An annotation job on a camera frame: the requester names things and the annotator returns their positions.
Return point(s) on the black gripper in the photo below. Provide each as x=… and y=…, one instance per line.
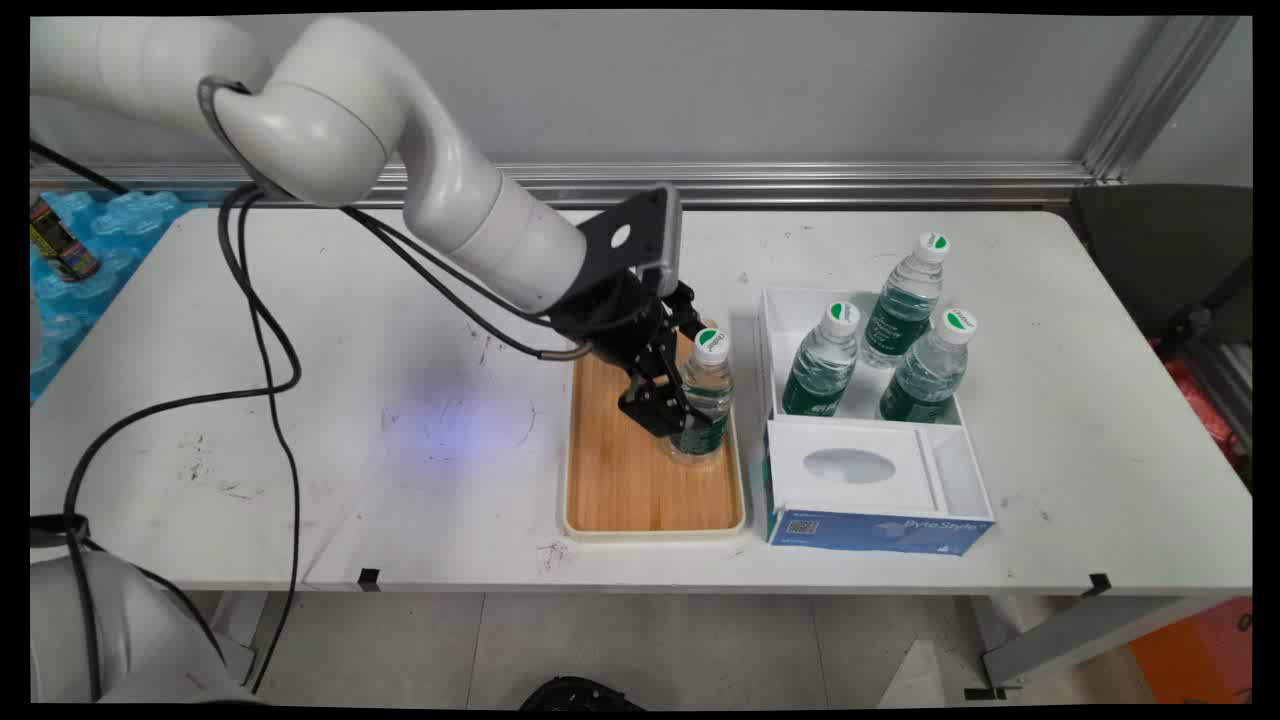
x=610, y=315

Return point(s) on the clear water bottle green label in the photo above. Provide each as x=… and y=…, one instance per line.
x=708, y=395
x=822, y=365
x=928, y=375
x=903, y=305

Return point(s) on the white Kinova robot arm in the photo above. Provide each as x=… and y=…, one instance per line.
x=330, y=130

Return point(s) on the wooden tray cream rim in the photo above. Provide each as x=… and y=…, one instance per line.
x=620, y=480

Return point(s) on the white organizer box blue print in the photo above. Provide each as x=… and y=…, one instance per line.
x=870, y=500

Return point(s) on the black object on floor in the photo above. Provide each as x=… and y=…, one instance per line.
x=580, y=695

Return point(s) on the black tape piece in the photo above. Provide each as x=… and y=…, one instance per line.
x=368, y=578
x=1100, y=583

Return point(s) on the grey metal table leg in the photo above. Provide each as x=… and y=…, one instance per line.
x=1080, y=635

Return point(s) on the red bag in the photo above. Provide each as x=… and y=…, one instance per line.
x=1205, y=405

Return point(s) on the blue wrapped bottle pack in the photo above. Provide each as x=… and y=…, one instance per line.
x=90, y=290

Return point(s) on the orange box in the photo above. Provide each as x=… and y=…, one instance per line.
x=1200, y=650

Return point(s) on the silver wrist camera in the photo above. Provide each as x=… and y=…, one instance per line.
x=673, y=240

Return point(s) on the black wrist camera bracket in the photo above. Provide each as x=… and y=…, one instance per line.
x=642, y=222

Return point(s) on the aluminium horizontal frame rail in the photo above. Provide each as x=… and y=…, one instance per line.
x=800, y=182

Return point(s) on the aluminium frame post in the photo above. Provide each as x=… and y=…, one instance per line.
x=1150, y=100

